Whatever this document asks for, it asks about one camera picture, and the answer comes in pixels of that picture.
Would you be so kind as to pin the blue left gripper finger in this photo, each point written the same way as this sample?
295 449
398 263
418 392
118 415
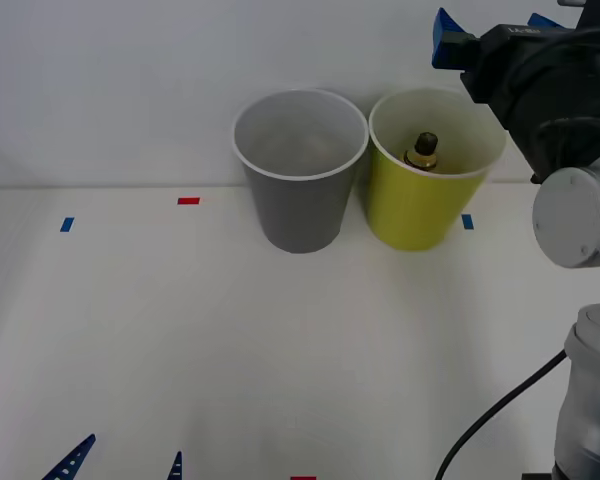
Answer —
70 462
176 470

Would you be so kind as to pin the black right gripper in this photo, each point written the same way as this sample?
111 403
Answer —
505 65

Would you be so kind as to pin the yellow label bottle black cap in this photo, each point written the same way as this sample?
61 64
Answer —
422 150

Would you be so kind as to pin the silver-grey and black right arm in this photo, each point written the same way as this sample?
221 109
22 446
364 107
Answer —
575 220

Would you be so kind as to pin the yellow-green plastic waste bin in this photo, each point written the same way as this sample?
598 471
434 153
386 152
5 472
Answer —
410 210

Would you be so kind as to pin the grey plastic waste bin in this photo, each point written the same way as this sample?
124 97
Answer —
300 210

